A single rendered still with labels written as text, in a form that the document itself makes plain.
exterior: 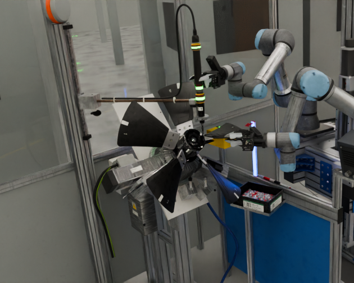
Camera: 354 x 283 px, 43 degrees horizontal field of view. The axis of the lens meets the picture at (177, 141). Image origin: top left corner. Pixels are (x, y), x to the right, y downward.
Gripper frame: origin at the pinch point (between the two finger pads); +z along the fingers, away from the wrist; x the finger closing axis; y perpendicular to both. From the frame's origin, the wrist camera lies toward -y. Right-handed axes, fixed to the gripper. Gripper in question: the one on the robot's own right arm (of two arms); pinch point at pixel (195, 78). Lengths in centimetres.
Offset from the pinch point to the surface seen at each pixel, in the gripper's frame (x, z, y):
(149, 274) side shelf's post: 54, 2, 135
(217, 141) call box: 22, -37, 48
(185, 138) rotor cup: -1.4, 11.9, 27.0
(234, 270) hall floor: 26, -50, 150
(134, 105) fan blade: 16.7, 26.1, 8.8
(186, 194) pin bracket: 0, 13, 56
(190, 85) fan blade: 13.7, -9.9, 7.2
